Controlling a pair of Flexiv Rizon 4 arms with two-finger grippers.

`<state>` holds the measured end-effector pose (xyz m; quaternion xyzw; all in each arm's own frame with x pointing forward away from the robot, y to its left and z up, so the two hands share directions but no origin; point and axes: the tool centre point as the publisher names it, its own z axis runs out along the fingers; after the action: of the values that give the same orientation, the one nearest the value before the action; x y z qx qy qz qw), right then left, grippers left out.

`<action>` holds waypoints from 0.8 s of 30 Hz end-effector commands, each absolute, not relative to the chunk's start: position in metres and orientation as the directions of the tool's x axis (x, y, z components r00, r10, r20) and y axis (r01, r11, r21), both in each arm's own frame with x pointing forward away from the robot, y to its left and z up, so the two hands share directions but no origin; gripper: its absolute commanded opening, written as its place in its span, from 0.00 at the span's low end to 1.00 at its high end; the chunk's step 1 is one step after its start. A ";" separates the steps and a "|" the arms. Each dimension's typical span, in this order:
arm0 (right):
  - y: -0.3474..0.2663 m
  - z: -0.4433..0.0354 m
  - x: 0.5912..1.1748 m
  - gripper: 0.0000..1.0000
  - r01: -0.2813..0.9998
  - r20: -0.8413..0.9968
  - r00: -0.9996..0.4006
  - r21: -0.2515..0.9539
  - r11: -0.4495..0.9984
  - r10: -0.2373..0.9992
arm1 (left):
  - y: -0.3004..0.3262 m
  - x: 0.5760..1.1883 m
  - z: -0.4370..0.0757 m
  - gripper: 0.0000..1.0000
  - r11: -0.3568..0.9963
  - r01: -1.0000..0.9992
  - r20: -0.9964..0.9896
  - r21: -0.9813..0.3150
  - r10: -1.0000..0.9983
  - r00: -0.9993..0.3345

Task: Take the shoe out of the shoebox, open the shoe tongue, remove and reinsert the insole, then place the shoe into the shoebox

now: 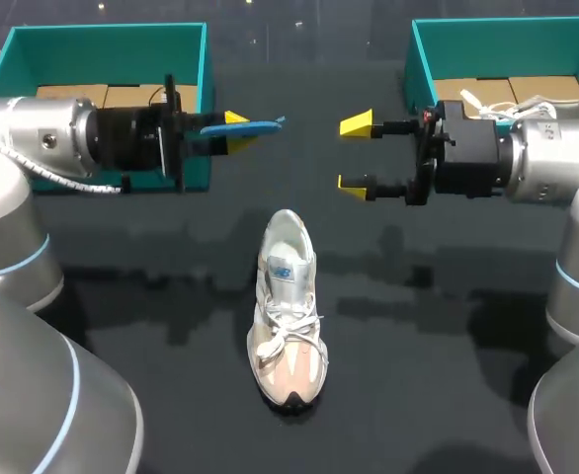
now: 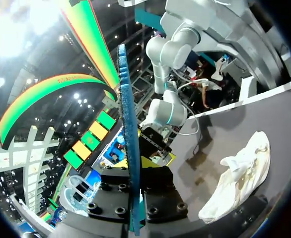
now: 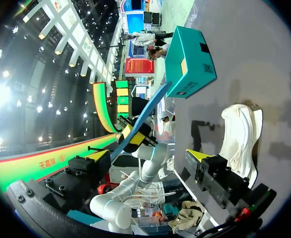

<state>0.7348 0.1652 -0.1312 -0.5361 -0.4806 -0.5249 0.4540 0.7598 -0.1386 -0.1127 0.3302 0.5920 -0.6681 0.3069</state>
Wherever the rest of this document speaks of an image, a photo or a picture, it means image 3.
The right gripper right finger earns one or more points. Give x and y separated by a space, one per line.
210 171

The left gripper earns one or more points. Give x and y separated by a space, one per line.
145 129

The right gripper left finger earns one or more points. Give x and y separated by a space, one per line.
86 168

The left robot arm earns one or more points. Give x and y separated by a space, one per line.
149 168

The white shoe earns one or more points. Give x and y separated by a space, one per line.
242 138

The person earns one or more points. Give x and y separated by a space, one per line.
145 38
167 125
158 52

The teal box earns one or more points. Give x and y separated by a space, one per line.
187 64

